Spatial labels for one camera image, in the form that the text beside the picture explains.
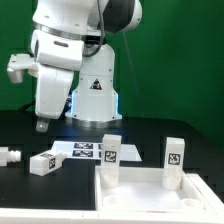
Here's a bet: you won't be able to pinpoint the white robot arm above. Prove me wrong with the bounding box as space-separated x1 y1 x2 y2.
31 0 142 132

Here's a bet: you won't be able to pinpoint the white L-shaped obstacle wall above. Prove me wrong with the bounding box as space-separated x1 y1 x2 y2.
0 174 224 224

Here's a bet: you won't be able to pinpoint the grey arm hose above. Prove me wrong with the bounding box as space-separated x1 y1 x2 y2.
81 0 107 58

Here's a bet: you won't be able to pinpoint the black base cables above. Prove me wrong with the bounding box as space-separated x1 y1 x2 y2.
18 99 38 112

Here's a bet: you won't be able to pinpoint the white sheet with tags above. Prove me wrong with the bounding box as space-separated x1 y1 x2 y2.
52 141 141 162

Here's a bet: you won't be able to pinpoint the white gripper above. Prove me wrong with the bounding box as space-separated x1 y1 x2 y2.
35 64 74 133

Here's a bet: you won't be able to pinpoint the white square table top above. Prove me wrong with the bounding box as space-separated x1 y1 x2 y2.
95 166 224 215

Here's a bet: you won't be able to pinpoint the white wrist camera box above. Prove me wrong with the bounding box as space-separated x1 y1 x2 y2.
7 54 38 84

